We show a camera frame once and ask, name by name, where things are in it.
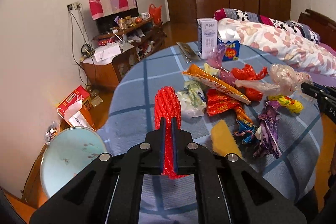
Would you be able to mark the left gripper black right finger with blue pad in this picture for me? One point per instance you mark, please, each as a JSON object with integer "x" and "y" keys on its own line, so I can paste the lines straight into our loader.
{"x": 183, "y": 163}

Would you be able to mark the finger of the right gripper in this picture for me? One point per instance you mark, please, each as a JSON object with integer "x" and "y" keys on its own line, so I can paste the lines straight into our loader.
{"x": 319, "y": 92}

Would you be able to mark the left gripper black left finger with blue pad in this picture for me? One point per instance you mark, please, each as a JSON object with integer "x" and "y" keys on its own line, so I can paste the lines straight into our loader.
{"x": 155, "y": 155}

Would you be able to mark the yellow wrapper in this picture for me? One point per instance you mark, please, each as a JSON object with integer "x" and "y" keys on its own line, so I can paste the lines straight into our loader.
{"x": 292, "y": 105}

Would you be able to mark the clear plastic bag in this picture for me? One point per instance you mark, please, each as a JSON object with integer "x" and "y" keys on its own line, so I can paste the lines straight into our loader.
{"x": 285, "y": 81}

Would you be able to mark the yellow sponge piece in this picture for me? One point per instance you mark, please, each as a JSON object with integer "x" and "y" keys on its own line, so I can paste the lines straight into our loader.
{"x": 223, "y": 140}

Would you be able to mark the red foam fruit net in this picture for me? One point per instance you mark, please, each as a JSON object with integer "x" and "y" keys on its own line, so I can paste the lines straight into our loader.
{"x": 167, "y": 105}

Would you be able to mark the white green wrapper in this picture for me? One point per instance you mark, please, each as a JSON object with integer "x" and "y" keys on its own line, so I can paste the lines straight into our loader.
{"x": 192, "y": 100}

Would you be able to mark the red orange snack wrapper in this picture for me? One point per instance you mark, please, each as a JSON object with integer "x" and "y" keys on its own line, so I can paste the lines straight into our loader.
{"x": 218, "y": 102}

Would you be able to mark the blue orange snack wrapper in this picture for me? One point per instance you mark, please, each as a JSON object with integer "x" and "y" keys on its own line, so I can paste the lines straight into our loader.
{"x": 246, "y": 127}

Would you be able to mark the purple wrapper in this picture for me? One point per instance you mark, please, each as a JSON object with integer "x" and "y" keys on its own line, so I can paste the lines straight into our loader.
{"x": 268, "y": 122}

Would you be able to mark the red plastic bag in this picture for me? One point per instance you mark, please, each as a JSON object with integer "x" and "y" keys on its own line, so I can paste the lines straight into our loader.
{"x": 248, "y": 73}

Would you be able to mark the orange long snack wrapper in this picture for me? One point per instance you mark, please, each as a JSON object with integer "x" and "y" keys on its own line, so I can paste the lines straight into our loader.
{"x": 198, "y": 74}

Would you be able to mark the pink translucent plastic bag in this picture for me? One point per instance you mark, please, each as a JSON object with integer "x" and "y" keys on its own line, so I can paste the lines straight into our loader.
{"x": 215, "y": 62}

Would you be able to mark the light blue trash bin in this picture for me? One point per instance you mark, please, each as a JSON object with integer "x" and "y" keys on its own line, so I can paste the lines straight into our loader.
{"x": 67, "y": 155}

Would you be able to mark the pink heart patterned quilt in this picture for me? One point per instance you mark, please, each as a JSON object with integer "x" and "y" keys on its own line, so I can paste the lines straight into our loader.
{"x": 296, "y": 51}

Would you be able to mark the wooden bed headboard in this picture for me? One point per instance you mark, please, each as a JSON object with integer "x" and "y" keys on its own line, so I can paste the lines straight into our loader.
{"x": 320, "y": 24}

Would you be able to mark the blue plaid tablecloth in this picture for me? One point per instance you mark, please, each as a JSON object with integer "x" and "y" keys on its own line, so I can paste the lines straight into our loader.
{"x": 131, "y": 117}

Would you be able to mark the red cardboard box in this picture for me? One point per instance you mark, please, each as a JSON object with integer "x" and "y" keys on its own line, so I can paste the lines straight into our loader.
{"x": 79, "y": 94}

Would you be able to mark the blue yellow snack box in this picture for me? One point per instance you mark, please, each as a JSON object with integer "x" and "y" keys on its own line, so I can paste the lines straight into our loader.
{"x": 232, "y": 49}

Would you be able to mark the yellow bucket with bag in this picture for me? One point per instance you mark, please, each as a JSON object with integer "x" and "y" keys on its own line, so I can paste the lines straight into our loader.
{"x": 51, "y": 132}

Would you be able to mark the dark flat packet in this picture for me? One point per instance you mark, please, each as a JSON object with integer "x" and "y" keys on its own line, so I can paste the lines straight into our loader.
{"x": 187, "y": 52}

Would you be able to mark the white flat box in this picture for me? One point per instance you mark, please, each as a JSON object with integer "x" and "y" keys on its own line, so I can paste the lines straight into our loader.
{"x": 106, "y": 52}

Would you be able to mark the wooden tv cabinet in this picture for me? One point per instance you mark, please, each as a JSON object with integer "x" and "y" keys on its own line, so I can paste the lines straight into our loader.
{"x": 136, "y": 43}

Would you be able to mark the white milk carton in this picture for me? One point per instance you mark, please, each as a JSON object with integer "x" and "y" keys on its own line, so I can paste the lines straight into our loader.
{"x": 207, "y": 36}

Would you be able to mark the white mug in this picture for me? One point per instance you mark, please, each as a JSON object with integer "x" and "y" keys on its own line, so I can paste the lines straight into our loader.
{"x": 145, "y": 16}

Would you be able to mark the orange plastic bag on cabinet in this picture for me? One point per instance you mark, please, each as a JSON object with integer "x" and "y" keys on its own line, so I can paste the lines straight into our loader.
{"x": 156, "y": 13}

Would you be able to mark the red white cloth cover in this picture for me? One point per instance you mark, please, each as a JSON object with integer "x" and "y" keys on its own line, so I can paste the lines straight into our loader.
{"x": 102, "y": 8}

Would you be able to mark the wall power socket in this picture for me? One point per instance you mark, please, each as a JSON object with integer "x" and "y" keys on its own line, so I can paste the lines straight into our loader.
{"x": 73, "y": 6}

